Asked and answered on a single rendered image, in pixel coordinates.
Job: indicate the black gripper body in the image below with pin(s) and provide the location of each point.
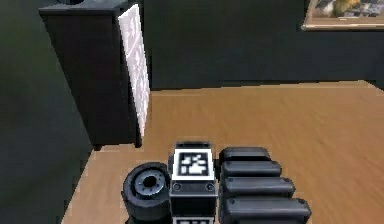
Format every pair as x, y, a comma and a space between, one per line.
146, 191

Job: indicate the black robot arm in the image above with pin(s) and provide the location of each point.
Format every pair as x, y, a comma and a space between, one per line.
233, 186

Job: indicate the black cabinet with white front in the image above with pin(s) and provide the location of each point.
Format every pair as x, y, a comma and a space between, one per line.
96, 76

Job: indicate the framed wall picture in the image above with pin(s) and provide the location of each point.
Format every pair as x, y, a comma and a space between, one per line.
345, 13

